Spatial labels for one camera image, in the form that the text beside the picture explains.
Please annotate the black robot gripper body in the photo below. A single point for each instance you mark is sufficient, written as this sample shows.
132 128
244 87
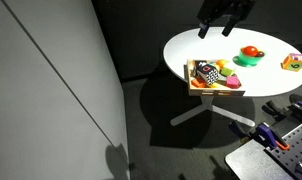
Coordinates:
214 9

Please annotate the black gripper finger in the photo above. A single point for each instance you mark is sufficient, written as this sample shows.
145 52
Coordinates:
230 25
204 27

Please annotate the colourful foam toy cube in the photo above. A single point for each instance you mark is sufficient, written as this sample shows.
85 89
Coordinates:
292 62

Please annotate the red toy tomato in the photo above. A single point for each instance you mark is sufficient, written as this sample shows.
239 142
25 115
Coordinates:
250 51

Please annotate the orange toy ball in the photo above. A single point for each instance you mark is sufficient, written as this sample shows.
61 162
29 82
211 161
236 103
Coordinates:
221 63

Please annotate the dark red toy plum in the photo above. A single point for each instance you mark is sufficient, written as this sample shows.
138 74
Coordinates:
260 54

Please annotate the black white patterned foam block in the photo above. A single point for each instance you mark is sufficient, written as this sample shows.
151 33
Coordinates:
206 71

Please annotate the green toy block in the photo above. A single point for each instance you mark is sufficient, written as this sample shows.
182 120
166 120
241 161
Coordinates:
227 71

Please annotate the wooden toy tray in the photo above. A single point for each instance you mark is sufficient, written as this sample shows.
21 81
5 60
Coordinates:
218 88

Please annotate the orange toy block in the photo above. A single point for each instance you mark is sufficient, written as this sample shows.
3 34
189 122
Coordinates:
198 83

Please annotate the pink toy block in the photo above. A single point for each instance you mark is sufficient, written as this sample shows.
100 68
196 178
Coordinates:
232 82

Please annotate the green plastic bowl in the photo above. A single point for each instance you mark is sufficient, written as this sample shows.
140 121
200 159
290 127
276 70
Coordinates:
246 61

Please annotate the purple clamp far right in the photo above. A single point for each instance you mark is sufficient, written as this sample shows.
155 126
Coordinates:
293 110

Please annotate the purple clamp with orange tip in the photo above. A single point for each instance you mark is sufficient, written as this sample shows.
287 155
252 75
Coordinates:
262 133

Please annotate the perforated grey mounting plate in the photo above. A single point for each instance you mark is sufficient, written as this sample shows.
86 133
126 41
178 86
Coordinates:
291 159

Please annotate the white table pedestal base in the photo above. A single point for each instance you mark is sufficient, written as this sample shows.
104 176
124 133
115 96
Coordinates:
206 105

